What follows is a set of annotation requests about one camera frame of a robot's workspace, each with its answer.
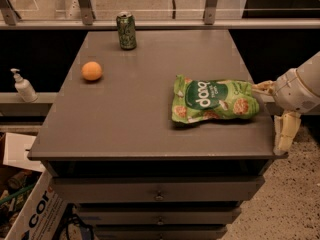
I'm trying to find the black cables under cabinet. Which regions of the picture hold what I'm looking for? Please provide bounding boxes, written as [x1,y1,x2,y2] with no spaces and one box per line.
[53,203,96,240]

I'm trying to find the grey drawer cabinet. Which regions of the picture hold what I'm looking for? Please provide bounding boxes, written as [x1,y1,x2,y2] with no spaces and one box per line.
[29,30,274,240]

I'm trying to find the white pump bottle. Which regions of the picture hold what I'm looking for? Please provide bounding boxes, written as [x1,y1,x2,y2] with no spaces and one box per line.
[11,68,38,103]

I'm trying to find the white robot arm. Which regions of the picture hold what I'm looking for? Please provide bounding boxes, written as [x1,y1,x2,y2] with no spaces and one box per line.
[252,52,320,155]

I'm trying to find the orange fruit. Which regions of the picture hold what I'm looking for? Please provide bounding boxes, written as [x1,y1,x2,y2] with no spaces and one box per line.
[81,61,103,81]

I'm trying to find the green rice chip bag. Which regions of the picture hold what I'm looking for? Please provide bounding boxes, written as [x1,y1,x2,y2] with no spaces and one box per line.
[172,75,260,124]

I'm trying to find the green soda can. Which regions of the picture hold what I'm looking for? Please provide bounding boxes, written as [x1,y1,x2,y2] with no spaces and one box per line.
[116,11,137,50]

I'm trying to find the metal railing frame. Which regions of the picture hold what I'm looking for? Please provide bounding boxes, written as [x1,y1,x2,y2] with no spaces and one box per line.
[0,0,320,30]

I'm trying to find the white cardboard box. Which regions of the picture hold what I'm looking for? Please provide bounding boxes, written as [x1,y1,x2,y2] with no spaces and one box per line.
[3,133,67,240]

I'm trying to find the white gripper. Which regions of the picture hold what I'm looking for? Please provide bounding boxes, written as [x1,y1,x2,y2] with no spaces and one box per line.
[252,67,320,155]

